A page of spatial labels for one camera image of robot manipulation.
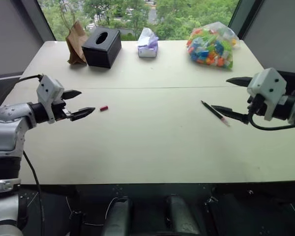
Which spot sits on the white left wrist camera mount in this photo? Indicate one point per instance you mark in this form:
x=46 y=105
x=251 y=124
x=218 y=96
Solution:
x=49 y=92

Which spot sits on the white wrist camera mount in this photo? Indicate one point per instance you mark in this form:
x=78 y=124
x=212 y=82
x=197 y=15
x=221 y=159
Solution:
x=49 y=92
x=266 y=89

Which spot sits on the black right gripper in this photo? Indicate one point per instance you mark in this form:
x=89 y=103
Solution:
x=256 y=105

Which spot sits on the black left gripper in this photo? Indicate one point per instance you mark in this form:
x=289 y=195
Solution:
x=59 y=110

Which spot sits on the black pen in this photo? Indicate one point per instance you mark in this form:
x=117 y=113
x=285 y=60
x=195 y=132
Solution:
x=212 y=110

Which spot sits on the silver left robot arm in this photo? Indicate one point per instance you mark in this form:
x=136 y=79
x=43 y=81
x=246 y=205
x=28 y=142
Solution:
x=7 y=127

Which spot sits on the black tissue box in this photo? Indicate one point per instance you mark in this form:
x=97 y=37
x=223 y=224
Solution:
x=102 y=48

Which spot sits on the red pen cap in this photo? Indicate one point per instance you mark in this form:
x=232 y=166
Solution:
x=104 y=108

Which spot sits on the white purple tissue pack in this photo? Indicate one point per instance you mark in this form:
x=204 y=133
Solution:
x=148 y=45

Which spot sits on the brown paper bag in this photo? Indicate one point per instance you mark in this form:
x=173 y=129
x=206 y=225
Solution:
x=75 y=46

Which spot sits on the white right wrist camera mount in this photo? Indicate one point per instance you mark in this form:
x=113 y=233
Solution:
x=266 y=89

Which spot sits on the plastic bag of colourful blocks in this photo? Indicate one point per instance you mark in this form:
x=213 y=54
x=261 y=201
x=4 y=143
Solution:
x=211 y=48

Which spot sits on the dark rounded shape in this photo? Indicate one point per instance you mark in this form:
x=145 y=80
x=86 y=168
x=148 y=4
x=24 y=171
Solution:
x=118 y=217
x=183 y=216

